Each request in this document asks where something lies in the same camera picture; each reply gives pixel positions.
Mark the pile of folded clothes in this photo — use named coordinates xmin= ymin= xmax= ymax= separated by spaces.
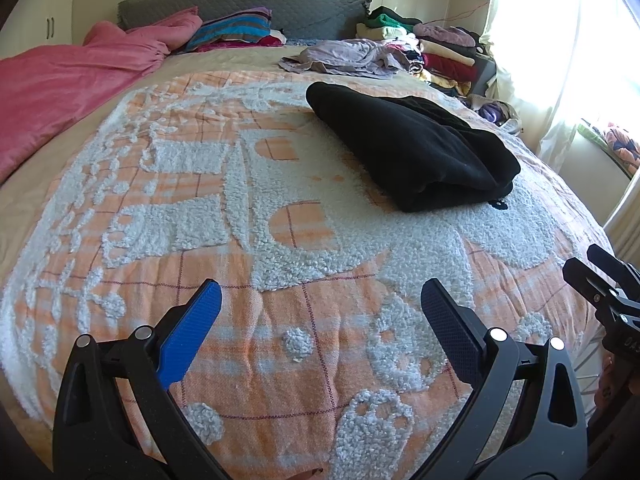
xmin=356 ymin=6 xmax=484 ymax=99

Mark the magenta cloth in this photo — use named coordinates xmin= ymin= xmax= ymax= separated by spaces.
xmin=200 ymin=30 xmax=287 ymax=52

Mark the striped pillow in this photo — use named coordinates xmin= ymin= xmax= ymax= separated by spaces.
xmin=185 ymin=7 xmax=274 ymax=54

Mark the white wardrobe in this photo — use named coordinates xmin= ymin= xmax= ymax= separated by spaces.
xmin=0 ymin=0 xmax=77 ymax=62

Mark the cream curtain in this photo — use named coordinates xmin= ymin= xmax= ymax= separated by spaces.
xmin=480 ymin=0 xmax=640 ymax=222

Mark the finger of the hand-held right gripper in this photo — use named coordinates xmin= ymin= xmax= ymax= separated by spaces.
xmin=587 ymin=243 xmax=640 ymax=297
xmin=562 ymin=258 xmax=627 ymax=309

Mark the floral cushion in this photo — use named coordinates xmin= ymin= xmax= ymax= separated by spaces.
xmin=577 ymin=120 xmax=640 ymax=177

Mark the grey chair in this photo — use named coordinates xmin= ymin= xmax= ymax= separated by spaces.
xmin=470 ymin=56 xmax=497 ymax=97

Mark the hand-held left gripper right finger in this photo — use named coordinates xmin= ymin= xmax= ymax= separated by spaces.
xmin=405 ymin=278 xmax=587 ymax=480

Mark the beige bed sheet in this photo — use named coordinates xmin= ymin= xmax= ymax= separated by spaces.
xmin=0 ymin=42 xmax=451 ymax=241

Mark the orange patterned fleece blanket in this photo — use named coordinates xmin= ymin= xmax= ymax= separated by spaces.
xmin=0 ymin=71 xmax=622 ymax=480

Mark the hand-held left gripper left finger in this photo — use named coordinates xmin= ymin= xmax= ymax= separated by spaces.
xmin=52 ymin=279 xmax=232 ymax=480

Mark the grey padded headboard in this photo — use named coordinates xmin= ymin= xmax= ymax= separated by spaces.
xmin=117 ymin=0 xmax=374 ymax=44

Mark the pink duvet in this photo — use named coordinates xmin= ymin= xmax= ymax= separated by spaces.
xmin=0 ymin=6 xmax=204 ymax=184

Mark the black sweater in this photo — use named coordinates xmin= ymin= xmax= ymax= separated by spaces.
xmin=305 ymin=81 xmax=522 ymax=213

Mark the crumpled lilac garment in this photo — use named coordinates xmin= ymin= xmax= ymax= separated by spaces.
xmin=279 ymin=39 xmax=407 ymax=80

